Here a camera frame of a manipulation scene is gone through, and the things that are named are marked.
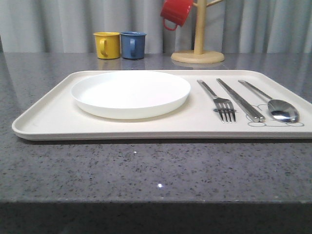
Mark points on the wooden mug tree stand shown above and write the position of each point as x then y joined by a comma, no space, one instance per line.
198,55

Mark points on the white round plate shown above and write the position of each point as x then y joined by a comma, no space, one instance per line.
131,94

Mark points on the silver metal fork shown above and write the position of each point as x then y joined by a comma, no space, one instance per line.
223,106

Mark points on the cream tray with rabbit print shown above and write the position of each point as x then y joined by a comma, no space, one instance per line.
55,116

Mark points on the silver metal spoon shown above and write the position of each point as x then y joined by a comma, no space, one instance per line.
279,109

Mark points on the yellow enamel mug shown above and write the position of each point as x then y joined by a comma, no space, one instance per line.
107,45

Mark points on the red enamel mug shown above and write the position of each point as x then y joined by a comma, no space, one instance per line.
175,11

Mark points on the silver metal chopstick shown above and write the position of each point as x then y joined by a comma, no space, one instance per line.
237,101
243,101

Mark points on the blue enamel mug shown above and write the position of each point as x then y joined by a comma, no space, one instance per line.
133,44

